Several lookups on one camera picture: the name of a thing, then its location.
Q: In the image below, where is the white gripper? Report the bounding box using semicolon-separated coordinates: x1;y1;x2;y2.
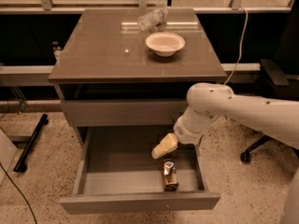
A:
151;106;219;159

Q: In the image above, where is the orange soda can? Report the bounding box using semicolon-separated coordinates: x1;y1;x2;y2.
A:
162;159;178;191

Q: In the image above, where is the grey drawer cabinet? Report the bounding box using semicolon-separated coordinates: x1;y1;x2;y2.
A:
49;8;226;141

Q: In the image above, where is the white cable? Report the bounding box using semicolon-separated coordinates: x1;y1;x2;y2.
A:
222;7;249;87

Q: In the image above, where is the white paper bowl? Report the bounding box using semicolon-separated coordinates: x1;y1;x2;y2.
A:
145;32;185;57

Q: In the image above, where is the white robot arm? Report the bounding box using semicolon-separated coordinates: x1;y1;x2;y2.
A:
151;83;299;224

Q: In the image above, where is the black floor cable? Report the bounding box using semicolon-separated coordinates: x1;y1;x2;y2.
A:
0;161;39;224

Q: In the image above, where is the closed grey top drawer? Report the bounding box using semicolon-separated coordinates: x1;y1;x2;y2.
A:
61;100;187;127

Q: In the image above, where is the black office chair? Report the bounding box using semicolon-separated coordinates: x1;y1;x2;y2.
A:
239;0;299;162

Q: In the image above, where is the black metal bar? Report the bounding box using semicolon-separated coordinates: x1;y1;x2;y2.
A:
13;114;49;173

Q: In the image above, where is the open grey middle drawer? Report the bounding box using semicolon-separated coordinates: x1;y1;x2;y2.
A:
60;125;221;214

